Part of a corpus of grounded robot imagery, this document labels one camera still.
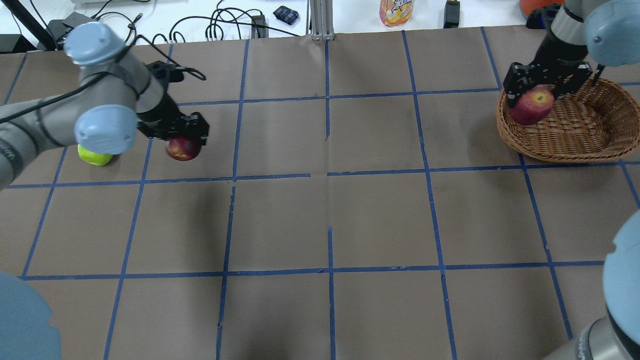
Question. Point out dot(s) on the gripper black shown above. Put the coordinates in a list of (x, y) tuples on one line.
[(162, 114), (564, 54)]

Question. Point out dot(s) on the dark red apple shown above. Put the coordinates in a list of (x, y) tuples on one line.
[(182, 148)]

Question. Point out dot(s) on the red yellow apple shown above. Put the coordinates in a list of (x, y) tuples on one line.
[(533, 106)]

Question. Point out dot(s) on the green apple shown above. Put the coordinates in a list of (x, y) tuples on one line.
[(93, 158)]

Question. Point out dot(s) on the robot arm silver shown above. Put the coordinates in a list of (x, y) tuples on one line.
[(610, 30), (118, 96)]

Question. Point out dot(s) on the wicker basket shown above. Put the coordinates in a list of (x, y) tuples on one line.
[(598, 123)]

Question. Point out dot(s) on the orange bucket grey lid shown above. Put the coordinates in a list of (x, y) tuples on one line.
[(527, 7)]

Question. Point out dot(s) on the black power adapter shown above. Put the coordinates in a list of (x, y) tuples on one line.
[(452, 14)]

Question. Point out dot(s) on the orange juice bottle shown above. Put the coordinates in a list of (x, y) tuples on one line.
[(393, 13)]

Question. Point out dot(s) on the black monitor stand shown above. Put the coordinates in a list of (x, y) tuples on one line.
[(25, 18)]

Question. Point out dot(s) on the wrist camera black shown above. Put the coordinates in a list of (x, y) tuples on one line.
[(173, 73)]

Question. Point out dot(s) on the aluminium frame post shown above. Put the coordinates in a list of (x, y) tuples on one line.
[(321, 20)]

